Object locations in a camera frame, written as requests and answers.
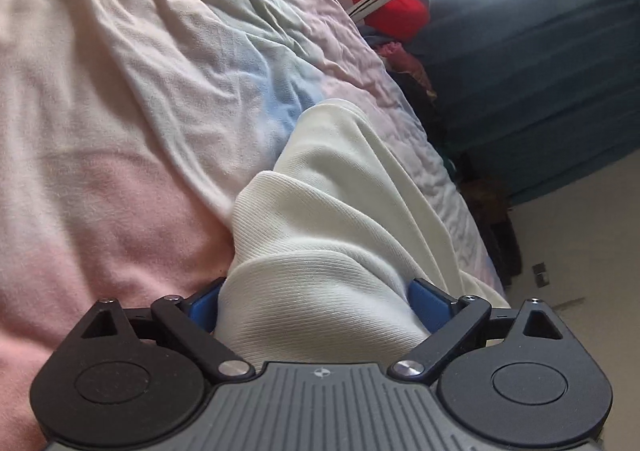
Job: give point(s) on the dark teal curtain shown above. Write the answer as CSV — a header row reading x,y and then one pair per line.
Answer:
x,y
540,81

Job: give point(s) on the red cloth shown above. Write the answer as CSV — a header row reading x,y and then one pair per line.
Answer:
x,y
395,6

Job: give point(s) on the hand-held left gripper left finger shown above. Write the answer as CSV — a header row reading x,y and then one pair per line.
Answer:
x,y
202,307

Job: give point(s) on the wall socket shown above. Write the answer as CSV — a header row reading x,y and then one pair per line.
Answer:
x,y
541,274

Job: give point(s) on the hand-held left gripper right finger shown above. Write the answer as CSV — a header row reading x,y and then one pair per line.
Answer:
x,y
427,303

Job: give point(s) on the cream pants with striped trim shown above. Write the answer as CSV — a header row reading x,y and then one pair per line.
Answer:
x,y
320,231

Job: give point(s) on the pink bed blanket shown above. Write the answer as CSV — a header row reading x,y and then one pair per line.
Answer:
x,y
125,106

